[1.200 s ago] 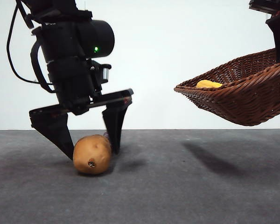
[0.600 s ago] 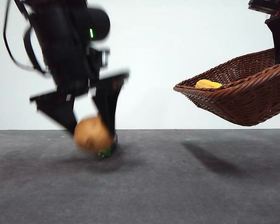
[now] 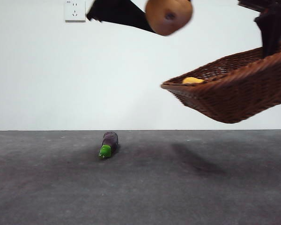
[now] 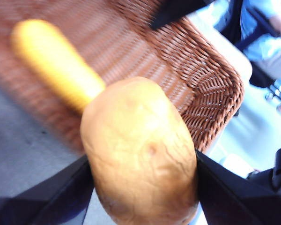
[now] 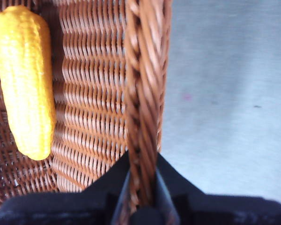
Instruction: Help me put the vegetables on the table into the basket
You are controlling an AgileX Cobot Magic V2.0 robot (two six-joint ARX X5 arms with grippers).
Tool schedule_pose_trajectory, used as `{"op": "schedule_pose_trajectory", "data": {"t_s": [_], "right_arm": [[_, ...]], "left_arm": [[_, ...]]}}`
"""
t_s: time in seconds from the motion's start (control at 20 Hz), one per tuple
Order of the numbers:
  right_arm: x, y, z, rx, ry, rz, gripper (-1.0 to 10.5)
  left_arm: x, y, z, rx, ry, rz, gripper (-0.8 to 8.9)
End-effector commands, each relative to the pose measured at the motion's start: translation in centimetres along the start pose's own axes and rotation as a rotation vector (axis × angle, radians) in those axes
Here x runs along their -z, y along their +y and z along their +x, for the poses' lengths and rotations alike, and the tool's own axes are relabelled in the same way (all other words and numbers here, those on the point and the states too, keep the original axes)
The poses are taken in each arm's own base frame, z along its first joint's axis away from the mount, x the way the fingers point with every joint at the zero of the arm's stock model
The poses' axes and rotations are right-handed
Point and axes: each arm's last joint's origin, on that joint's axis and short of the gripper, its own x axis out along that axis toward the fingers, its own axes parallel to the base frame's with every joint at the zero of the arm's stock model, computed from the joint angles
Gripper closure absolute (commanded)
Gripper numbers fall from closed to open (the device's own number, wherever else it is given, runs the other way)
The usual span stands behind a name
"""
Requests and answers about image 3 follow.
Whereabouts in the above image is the brown potato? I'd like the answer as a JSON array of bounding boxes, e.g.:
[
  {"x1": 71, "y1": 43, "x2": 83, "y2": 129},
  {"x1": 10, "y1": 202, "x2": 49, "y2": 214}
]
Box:
[{"x1": 145, "y1": 0, "x2": 193, "y2": 37}]

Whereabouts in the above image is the brown wicker basket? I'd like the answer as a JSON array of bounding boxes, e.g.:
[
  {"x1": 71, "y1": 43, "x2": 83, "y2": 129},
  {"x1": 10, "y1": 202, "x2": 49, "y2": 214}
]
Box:
[{"x1": 161, "y1": 38, "x2": 281, "y2": 124}]

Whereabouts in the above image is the yellow vegetable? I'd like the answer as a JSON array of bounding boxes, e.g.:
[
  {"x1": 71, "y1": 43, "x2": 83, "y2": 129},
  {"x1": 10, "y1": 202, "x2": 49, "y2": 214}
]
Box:
[{"x1": 182, "y1": 77, "x2": 206, "y2": 84}]

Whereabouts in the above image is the purple eggplant with green stem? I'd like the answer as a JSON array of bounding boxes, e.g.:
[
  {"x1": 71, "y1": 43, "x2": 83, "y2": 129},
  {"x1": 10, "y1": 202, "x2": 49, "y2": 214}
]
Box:
[{"x1": 97, "y1": 131, "x2": 119, "y2": 159}]

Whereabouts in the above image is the white wall socket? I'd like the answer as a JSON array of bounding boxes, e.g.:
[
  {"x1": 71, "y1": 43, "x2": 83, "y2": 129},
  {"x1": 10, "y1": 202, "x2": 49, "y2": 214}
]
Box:
[{"x1": 65, "y1": 0, "x2": 87, "y2": 23}]

